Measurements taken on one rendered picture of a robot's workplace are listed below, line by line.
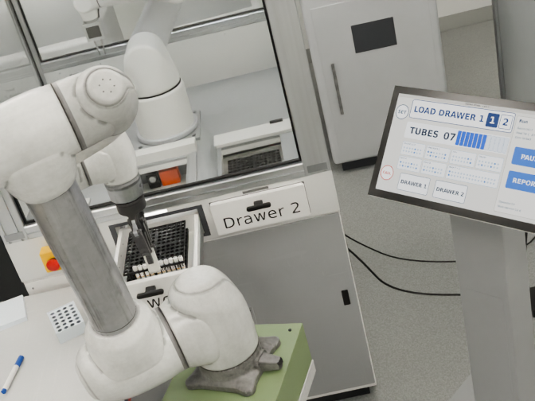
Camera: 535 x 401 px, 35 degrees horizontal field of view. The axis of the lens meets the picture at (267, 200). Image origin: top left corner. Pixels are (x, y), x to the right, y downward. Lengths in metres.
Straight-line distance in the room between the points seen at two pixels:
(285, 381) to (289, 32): 0.95
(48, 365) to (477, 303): 1.22
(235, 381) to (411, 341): 1.44
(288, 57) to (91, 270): 0.96
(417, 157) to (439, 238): 1.55
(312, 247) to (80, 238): 1.18
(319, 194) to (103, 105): 1.22
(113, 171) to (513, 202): 0.97
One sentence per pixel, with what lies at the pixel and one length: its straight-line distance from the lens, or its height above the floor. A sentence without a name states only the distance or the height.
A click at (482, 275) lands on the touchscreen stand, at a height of 0.68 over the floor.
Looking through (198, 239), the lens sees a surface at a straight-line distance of 2.50.
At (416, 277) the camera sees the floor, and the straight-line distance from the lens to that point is 3.62.
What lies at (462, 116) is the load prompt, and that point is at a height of 1.15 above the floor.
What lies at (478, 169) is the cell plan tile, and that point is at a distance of 2.21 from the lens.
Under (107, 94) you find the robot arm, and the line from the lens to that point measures 1.48.
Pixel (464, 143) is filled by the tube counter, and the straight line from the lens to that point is 2.24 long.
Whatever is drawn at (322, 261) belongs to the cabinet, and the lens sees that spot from 2.71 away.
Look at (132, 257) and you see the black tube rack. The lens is 2.50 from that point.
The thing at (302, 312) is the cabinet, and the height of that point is 0.45.
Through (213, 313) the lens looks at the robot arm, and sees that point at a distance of 1.86.
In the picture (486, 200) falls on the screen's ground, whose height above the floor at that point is 1.00.
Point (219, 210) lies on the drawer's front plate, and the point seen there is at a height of 0.91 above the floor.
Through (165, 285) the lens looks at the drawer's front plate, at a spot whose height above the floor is 0.90.
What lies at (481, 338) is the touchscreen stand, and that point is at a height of 0.44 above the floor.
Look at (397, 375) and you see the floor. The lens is 3.19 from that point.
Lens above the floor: 2.19
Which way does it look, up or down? 30 degrees down
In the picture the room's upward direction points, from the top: 15 degrees counter-clockwise
